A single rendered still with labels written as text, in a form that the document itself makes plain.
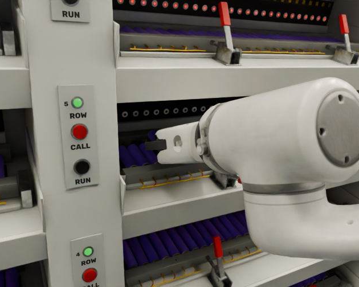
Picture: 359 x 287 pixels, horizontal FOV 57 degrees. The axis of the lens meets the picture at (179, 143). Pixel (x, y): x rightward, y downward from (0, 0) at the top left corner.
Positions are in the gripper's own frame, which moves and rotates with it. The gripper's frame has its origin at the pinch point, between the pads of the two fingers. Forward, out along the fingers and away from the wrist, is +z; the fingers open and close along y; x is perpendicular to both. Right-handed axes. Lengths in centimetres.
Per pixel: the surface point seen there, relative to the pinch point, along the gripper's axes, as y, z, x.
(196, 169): 3.6, -1.6, -4.9
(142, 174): -5.9, -2.0, -4.2
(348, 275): 49, 8, -39
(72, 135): -16.4, -8.9, 2.4
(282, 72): 16.1, -10.0, 9.1
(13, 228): -23.6, -4.3, -7.9
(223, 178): 6.1, -5.3, -6.4
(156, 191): -4.3, -2.8, -6.9
